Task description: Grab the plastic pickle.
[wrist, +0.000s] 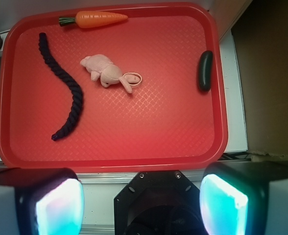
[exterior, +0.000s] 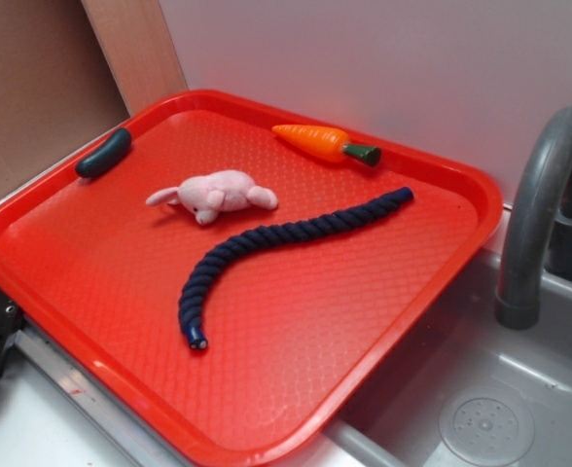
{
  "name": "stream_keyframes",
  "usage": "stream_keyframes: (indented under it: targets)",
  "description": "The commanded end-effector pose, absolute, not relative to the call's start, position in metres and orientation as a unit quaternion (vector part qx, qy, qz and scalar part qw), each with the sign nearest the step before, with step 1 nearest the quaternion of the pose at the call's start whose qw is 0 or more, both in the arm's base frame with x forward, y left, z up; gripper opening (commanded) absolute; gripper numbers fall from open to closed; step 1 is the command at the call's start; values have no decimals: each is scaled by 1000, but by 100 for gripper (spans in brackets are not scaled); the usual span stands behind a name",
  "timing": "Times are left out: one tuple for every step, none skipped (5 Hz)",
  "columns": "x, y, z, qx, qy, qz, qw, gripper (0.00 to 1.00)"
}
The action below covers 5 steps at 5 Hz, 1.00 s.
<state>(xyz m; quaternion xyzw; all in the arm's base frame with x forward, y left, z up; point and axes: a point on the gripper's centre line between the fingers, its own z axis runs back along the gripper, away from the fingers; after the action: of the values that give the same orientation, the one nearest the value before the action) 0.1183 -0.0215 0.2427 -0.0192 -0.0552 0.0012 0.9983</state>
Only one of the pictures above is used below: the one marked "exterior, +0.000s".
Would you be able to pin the red plastic tray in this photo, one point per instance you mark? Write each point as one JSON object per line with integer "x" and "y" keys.
{"x": 292, "y": 331}

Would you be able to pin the wooden board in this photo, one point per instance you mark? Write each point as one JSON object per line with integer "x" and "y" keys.
{"x": 135, "y": 40}

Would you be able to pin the orange plastic carrot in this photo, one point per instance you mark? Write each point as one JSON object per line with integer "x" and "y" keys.
{"x": 329, "y": 144}

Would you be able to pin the pink plush pig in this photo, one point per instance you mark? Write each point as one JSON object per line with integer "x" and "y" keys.
{"x": 207, "y": 196}

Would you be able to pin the dark green plastic pickle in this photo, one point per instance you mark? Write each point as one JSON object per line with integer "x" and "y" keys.
{"x": 106, "y": 156}

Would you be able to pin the grey toy sink basin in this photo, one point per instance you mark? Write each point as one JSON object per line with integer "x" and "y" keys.
{"x": 462, "y": 390}

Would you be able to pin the grey toy faucet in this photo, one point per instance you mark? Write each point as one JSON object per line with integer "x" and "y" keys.
{"x": 539, "y": 234}

